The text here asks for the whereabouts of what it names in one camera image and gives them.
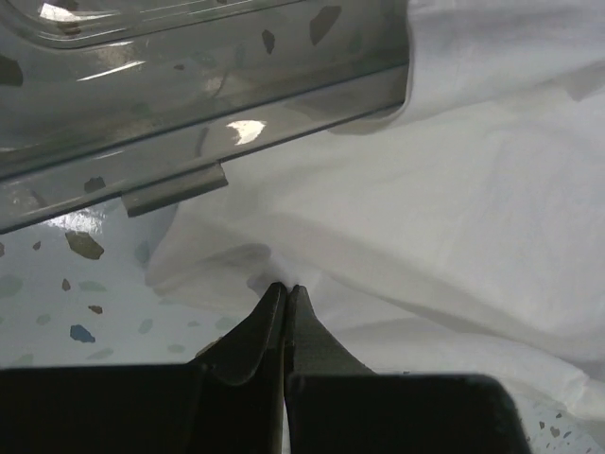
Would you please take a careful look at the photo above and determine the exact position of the white t shirt red print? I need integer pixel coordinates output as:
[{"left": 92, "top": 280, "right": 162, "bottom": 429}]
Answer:
[{"left": 146, "top": 1, "right": 604, "bottom": 421}]

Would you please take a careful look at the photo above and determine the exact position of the clear plastic bin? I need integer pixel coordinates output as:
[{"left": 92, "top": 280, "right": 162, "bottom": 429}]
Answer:
[{"left": 1, "top": 1, "right": 409, "bottom": 233}]

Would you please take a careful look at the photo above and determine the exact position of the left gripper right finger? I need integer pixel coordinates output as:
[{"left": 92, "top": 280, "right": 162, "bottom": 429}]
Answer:
[{"left": 284, "top": 285, "right": 374, "bottom": 453}]

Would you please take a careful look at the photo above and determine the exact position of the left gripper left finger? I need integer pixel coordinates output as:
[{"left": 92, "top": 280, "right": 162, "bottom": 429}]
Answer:
[{"left": 187, "top": 283, "right": 287, "bottom": 453}]

